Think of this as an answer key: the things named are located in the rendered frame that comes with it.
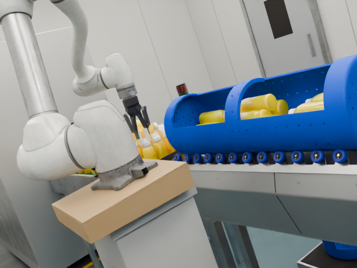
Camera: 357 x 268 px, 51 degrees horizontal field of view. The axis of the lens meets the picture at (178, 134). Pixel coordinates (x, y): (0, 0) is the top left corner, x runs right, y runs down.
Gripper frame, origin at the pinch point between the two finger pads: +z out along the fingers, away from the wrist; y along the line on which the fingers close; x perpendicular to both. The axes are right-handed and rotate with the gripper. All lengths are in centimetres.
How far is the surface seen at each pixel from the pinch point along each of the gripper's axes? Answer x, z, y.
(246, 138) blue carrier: -62, 5, 3
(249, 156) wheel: -59, 13, 6
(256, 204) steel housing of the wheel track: -55, 33, 5
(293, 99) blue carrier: -66, 0, 30
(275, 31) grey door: 186, -26, 374
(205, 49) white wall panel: 361, -37, 396
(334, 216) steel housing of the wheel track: -87, 34, 5
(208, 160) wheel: -35.5, 14.5, 5.1
